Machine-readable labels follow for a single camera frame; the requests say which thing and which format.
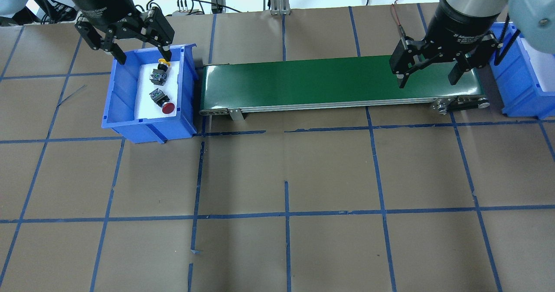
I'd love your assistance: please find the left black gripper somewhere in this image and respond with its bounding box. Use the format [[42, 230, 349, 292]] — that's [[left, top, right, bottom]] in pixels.
[[72, 0, 175, 65]]

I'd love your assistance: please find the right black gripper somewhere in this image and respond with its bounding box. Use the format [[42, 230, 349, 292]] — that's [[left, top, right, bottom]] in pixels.
[[389, 0, 506, 89]]

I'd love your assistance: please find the yellow mushroom push button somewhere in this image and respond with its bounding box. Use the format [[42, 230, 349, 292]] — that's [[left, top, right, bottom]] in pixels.
[[149, 58, 172, 85]]

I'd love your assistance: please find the red mushroom push button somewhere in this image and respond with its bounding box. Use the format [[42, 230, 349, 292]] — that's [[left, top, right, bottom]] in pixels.
[[149, 88, 175, 114]]

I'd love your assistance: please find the white foam pad left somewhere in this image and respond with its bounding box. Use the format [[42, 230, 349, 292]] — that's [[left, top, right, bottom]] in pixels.
[[134, 60, 182, 120]]

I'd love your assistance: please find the white foam pad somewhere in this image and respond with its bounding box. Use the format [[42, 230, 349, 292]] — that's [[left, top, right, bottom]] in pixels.
[[521, 38, 555, 93], [134, 60, 182, 120]]

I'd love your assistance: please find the left blue plastic bin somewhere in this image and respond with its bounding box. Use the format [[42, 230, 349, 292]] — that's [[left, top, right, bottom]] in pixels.
[[101, 43, 198, 143]]

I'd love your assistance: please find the blue plastic bin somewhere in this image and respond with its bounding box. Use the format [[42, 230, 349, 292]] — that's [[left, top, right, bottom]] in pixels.
[[490, 35, 555, 120], [101, 43, 198, 143]]

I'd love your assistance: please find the right blue plastic bin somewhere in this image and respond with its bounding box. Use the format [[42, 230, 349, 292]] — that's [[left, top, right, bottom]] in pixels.
[[490, 35, 555, 120]]

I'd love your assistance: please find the black power adapter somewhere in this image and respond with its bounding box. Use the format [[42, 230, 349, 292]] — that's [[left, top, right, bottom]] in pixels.
[[211, 0, 225, 14]]

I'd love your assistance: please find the white foam pad right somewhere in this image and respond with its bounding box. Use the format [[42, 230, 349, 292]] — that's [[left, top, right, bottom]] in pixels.
[[521, 38, 555, 93]]

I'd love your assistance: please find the green conveyor belt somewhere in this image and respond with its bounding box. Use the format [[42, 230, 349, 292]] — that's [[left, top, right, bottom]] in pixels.
[[199, 55, 490, 120]]

